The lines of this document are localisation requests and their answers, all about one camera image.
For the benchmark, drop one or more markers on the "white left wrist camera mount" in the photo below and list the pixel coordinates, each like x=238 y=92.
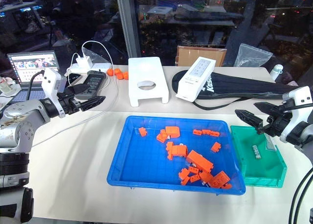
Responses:
x=50 y=79

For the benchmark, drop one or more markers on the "brown cardboard box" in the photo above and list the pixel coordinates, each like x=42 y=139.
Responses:
x=190 y=56

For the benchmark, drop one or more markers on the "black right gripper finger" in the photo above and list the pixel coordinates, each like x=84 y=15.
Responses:
x=266 y=108
x=249 y=118

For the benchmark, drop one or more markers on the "white stand with hole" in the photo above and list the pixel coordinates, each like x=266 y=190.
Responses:
x=146 y=70

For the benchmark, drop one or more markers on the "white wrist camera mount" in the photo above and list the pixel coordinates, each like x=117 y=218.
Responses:
x=50 y=79
x=300 y=94

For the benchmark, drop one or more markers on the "open laptop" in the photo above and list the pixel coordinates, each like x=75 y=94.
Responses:
x=31 y=62

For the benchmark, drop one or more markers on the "black racket bag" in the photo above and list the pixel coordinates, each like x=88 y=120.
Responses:
x=234 y=87

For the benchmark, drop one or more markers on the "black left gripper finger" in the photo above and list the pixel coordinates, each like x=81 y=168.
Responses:
x=93 y=102
x=79 y=90

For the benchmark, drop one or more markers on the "black handheld controller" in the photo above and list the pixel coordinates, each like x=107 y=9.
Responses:
x=94 y=83

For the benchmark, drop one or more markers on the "white rectangular product box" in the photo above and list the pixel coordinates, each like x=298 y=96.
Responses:
x=195 y=82

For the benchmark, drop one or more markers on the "clear plastic zip bag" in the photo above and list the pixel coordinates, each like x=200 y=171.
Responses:
x=252 y=56

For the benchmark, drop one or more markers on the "white power strip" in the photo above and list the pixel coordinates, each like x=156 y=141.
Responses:
x=100 y=67

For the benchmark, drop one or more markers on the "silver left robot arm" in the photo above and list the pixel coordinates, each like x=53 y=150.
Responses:
x=22 y=126

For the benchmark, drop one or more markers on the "green plastic bin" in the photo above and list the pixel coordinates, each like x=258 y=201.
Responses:
x=261 y=170

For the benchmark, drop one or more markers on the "orange plastic building brick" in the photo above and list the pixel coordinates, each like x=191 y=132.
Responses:
x=199 y=161

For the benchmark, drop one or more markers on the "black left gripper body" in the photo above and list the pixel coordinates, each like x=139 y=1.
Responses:
x=68 y=103

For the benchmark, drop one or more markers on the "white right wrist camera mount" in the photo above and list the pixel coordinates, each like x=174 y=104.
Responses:
x=300 y=94

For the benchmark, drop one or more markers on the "grey window frame post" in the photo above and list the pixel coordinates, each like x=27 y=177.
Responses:
x=128 y=23

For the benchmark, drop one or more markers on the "small orange block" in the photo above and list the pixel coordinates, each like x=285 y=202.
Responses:
x=215 y=133
x=206 y=132
x=110 y=72
x=117 y=70
x=143 y=132
x=197 y=132
x=185 y=181
x=126 y=75
x=206 y=177
x=195 y=178
x=227 y=186
x=169 y=148
x=193 y=169
x=183 y=173
x=161 y=136
x=216 y=147
x=120 y=75

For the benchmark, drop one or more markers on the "small white container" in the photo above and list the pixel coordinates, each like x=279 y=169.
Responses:
x=6 y=89

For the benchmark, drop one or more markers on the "white charger plug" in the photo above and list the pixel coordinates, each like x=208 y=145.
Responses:
x=83 y=62

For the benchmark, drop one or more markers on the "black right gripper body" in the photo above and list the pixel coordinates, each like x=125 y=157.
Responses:
x=278 y=122

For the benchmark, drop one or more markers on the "black flat phone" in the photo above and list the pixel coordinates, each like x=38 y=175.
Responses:
x=73 y=78

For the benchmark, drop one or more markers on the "white bottle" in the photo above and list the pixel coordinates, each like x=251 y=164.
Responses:
x=276 y=72

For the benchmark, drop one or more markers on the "blue plastic tray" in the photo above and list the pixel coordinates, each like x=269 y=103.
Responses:
x=146 y=160

